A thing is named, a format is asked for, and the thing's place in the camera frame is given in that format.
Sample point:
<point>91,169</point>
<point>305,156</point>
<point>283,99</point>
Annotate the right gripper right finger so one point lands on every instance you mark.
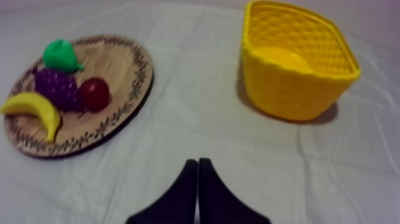
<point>218,203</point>

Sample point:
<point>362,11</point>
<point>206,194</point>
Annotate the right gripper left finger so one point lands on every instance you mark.
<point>178,203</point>

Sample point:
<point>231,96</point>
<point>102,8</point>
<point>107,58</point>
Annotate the green toy pear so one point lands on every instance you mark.
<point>59,56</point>

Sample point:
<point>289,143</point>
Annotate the yellow plastic basket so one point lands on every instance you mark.
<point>287,90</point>

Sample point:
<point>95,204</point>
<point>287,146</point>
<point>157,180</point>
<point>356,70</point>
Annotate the round wooden board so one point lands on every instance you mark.
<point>122,81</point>

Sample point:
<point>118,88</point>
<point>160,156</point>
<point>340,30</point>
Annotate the small red fruit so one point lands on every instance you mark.
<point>94,94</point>

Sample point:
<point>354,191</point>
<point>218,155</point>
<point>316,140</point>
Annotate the purple toy grapes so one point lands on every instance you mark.
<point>57,89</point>

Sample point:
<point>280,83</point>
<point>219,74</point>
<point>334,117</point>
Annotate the yellow toy banana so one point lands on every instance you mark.
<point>37,108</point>

